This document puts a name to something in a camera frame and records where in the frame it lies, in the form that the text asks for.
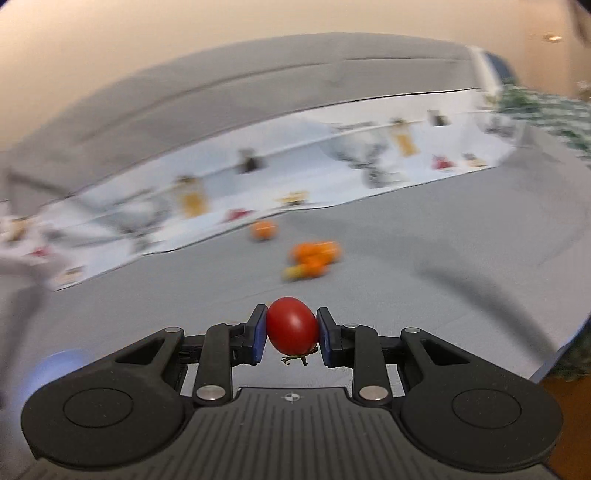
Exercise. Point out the pile of small oranges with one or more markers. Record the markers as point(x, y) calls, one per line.
point(316, 253)

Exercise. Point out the grey quilt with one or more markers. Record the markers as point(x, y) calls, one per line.
point(231, 83)

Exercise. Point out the mandarin orange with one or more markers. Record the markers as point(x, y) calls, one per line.
point(263, 230)

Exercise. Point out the red tomato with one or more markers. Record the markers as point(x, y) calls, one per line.
point(291, 325)

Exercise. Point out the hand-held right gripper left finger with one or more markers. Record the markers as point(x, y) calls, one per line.
point(258, 333)

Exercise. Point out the white deer print blanket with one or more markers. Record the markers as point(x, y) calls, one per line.
point(295, 152)

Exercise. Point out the small yellow fruit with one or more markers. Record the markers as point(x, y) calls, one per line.
point(293, 272)

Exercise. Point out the grey bed sheet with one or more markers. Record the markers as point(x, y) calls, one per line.
point(415, 221)

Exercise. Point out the blue cloth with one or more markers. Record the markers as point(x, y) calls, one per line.
point(501, 64)

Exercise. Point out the green patterned cloth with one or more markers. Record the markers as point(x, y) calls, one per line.
point(549, 110)

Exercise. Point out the small metal wall fixture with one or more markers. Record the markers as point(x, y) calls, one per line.
point(552, 38)

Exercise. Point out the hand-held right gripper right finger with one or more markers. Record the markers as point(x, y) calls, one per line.
point(324, 338)

